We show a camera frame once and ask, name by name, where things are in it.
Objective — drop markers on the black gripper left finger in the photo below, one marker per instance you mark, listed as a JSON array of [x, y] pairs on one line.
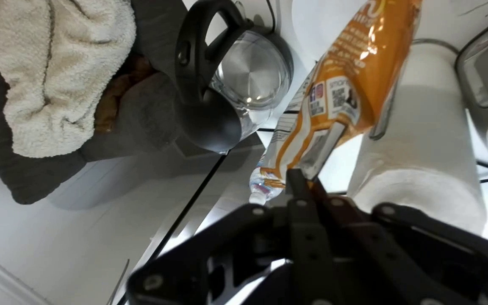
[[259, 254]]

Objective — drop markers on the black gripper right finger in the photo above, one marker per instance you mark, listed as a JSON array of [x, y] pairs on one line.
[[399, 254]]

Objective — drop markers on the orange snack packet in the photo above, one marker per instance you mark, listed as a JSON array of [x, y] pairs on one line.
[[342, 96]]

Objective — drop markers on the white paper towel roll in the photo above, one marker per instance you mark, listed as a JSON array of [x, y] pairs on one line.
[[425, 157]]

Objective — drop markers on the black glass electric kettle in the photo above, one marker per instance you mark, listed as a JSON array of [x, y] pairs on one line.
[[231, 74]]

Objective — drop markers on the dark grey chair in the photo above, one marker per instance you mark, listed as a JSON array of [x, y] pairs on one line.
[[137, 111]]

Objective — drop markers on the cream towel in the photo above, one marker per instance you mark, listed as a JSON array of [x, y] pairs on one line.
[[59, 57]]

